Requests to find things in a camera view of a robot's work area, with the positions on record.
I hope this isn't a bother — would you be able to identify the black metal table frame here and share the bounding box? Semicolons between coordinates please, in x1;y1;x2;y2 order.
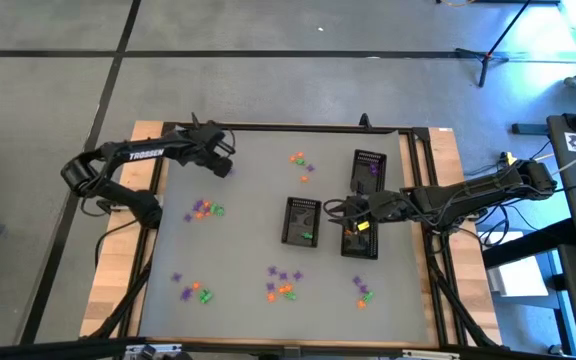
80;112;502;360

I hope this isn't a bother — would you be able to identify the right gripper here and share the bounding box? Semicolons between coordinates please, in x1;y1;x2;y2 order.
323;189;414;224

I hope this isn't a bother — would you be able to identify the black tripod stand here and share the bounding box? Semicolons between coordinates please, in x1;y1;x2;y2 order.
455;0;535;89

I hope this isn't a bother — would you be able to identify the black frame beam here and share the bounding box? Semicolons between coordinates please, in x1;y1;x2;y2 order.
0;337;147;360

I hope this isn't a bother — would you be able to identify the black slotted plastic basket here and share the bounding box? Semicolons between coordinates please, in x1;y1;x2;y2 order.
281;196;323;249
340;195;380;260
349;148;388;195

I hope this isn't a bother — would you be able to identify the silver metal bracket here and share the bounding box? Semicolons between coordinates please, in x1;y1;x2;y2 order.
401;349;462;360
124;343;183;357

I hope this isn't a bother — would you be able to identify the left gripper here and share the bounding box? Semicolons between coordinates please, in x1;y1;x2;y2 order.
173;122;237;179

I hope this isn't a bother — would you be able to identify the white box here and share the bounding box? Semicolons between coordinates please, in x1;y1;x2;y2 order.
487;254;550;297

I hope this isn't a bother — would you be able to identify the grey table mat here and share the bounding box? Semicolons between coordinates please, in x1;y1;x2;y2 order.
139;128;430;347

